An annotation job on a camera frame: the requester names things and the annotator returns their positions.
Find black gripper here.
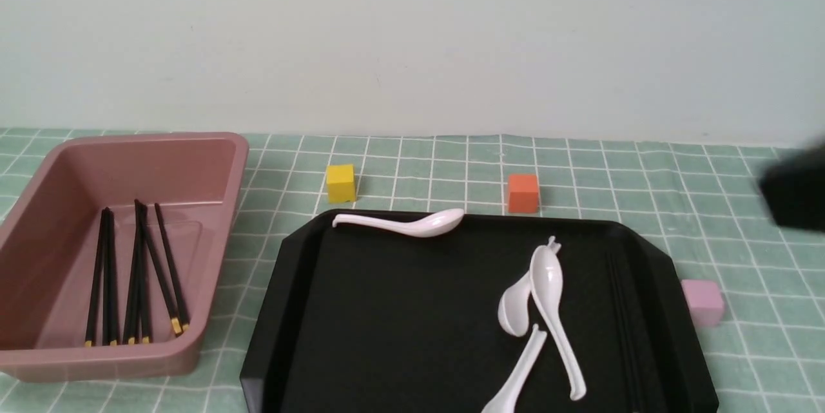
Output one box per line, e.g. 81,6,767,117
758,139,824,232

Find black chopstick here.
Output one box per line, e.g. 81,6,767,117
154,204,189,336
84,208,107,347
103,207,121,346
134,199,184,337
123,199,144,345
135,200,152,343

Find green checkered tablecloth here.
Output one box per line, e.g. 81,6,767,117
2,133,824,412

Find pink cube block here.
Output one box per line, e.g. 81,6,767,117
681,279,726,327

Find black chopstick tray middle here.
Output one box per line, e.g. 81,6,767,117
606,253,639,412

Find white spoon right of pair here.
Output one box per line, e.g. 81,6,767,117
528,236,587,401

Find white spoon of pair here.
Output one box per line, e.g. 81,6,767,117
528,236,587,401
498,236,563,337

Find orange cube block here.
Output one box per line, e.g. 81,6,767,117
507,173,540,214

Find white spoon left of pair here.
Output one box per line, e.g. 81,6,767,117
498,236,563,337

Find white spoon at tray top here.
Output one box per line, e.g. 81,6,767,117
332,208,465,238

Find white spoon at tray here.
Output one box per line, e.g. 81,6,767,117
332,208,465,238
482,324,547,412

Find white spoon at tray bottom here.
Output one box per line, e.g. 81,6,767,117
482,324,547,412

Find black plastic tray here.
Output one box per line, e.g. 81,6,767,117
240,210,719,412

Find yellow cube block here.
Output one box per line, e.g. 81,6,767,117
326,164,357,204

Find pink plastic bin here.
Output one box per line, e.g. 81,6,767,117
1,132,249,383

